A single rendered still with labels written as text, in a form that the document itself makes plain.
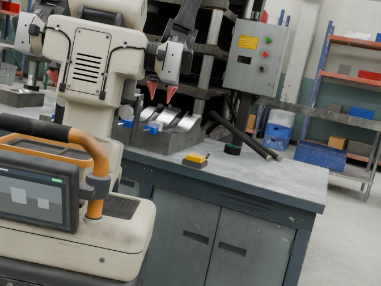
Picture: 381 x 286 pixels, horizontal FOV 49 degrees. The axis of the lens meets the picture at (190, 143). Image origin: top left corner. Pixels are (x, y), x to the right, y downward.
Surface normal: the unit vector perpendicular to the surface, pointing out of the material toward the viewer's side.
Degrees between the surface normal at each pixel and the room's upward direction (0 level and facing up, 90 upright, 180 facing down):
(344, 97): 90
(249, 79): 90
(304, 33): 90
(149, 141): 90
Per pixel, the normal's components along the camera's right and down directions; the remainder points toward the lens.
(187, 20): 0.15, 0.09
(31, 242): -0.05, 0.18
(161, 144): -0.33, 0.11
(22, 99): 0.93, 0.24
